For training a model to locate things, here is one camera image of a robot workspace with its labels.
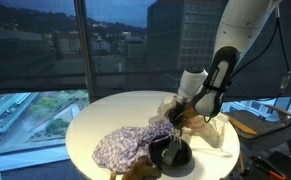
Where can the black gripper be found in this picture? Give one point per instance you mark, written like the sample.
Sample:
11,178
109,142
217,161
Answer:
175,113

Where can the black round pan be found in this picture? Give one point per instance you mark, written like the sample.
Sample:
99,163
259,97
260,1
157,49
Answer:
185,156

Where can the purple white patterned cloth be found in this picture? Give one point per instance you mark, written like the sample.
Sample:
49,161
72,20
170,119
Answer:
125,146

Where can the brown teddy bear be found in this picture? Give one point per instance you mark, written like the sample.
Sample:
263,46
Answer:
141,171

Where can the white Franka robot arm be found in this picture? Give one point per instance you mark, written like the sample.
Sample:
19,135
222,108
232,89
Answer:
245,23

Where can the white plastic carrier bag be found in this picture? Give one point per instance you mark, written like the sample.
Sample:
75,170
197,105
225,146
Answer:
211,130

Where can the rectangular hang tag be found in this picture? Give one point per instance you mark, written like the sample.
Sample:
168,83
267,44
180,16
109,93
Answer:
171,154

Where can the grey lounge chair wooden armrests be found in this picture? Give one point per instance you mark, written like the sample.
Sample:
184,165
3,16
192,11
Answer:
261,123

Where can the black orange clamp stand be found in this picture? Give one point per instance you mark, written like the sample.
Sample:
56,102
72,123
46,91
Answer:
265,166

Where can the yellowish wrist camera mount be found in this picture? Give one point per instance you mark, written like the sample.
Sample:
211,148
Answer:
189,116

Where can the dark window frame post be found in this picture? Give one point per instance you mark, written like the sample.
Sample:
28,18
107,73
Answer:
85,50

